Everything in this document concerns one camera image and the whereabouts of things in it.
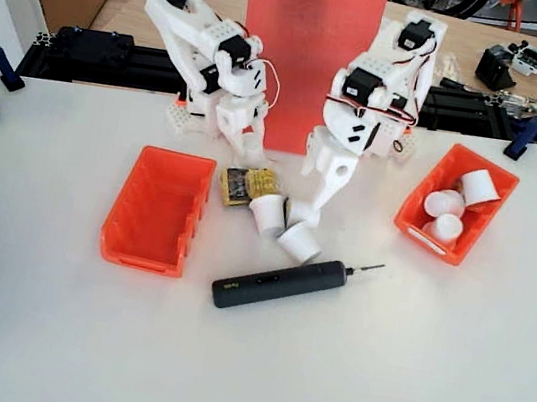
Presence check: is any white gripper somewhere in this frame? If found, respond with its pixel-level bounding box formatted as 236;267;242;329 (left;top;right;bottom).
292;124;364;220
208;91;274;162

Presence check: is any blue lid coffee pod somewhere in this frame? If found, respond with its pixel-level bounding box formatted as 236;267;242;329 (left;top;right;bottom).
284;197;324;231

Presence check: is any yellow and black packet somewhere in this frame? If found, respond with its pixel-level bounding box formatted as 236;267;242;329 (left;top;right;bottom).
215;160;280;216

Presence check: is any orange plastic bin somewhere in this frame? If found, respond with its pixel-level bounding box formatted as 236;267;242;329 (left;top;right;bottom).
95;140;220;284

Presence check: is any orange bin with white label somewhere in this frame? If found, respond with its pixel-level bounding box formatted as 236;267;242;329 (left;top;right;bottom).
388;135;524;275

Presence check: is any dark grey electric screwdriver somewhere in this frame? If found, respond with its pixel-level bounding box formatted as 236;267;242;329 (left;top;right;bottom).
208;239;386;333

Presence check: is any red foam sheet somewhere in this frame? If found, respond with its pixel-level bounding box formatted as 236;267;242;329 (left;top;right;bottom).
224;0;388;167

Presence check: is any black printed part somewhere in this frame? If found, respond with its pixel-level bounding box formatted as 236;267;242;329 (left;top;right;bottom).
471;41;521;95

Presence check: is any silver metal clamp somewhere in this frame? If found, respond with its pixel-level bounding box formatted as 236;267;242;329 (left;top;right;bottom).
483;87;537;121

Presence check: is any white device with circuit board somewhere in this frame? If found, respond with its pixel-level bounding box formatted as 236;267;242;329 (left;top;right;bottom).
502;38;537;78

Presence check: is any orange stand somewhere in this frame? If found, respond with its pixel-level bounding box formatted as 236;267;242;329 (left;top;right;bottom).
504;0;528;33

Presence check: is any black handled screwdriver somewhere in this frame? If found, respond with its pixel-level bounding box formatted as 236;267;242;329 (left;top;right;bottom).
439;74;485;95

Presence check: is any black aluminium rail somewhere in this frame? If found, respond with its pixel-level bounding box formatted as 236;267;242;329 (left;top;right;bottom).
14;22;527;149

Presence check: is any blue clamp handle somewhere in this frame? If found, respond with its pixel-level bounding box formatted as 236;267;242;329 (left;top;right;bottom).
0;45;31;94

